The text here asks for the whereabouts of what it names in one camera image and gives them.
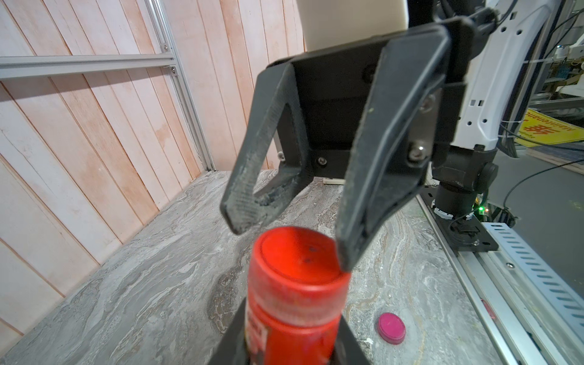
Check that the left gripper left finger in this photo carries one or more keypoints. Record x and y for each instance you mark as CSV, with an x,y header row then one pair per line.
x,y
231,349

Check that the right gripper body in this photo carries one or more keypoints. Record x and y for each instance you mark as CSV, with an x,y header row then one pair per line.
x,y
334,84

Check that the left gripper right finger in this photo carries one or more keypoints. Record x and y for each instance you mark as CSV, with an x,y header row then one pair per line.
x,y
347,349

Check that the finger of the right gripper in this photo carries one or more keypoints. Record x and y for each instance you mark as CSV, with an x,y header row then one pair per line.
x,y
273,165
394,141

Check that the red paint jar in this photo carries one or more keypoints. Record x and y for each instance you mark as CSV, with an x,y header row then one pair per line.
x,y
270,341

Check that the red jar lid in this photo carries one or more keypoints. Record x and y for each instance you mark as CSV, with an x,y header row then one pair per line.
x,y
294,277

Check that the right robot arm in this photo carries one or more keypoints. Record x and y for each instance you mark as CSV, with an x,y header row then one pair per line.
x,y
506,31

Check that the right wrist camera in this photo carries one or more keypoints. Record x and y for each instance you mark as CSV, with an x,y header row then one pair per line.
x,y
329,23

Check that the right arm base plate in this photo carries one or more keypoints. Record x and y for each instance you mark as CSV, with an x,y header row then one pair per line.
x,y
465,234

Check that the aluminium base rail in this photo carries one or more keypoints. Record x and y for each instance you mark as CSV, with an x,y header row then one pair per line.
x,y
523,327

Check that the white perforated cable duct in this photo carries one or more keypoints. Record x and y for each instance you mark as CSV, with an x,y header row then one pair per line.
x,y
567,303

